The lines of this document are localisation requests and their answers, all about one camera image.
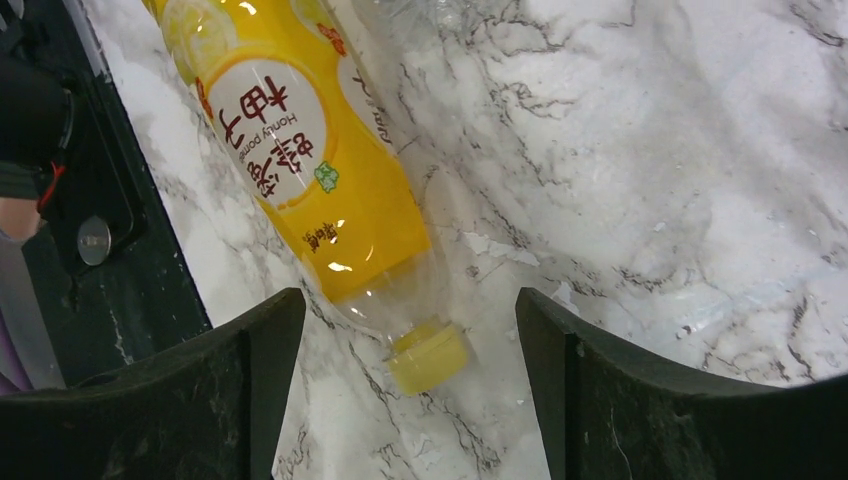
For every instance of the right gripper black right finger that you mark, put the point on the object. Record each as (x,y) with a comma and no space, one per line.
(609,409)

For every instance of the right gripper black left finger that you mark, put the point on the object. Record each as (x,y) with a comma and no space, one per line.
(209,408)

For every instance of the yellow juice bottle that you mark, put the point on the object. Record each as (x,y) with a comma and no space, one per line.
(291,107)

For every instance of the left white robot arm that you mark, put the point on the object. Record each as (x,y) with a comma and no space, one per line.
(36,120)

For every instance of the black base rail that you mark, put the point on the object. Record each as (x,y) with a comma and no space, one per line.
(102,282)

